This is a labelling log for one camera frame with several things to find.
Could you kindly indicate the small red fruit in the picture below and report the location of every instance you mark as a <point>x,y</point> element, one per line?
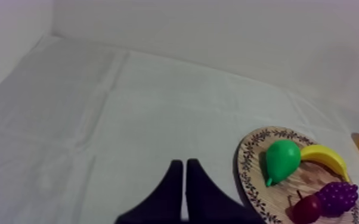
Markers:
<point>307,209</point>

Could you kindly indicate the round wooden board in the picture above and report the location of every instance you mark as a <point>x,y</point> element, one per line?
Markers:
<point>270,194</point>

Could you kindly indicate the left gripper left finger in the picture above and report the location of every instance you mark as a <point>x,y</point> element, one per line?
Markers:
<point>163,200</point>

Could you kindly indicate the yellow toy banana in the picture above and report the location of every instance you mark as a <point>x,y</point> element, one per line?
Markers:
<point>326,157</point>

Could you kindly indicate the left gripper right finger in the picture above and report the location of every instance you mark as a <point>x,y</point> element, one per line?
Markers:
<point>207,200</point>

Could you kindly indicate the green toy pear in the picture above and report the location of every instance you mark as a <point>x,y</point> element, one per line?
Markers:
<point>282,160</point>

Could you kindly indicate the purple toy grapes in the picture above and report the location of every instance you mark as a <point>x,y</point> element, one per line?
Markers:
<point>337,197</point>

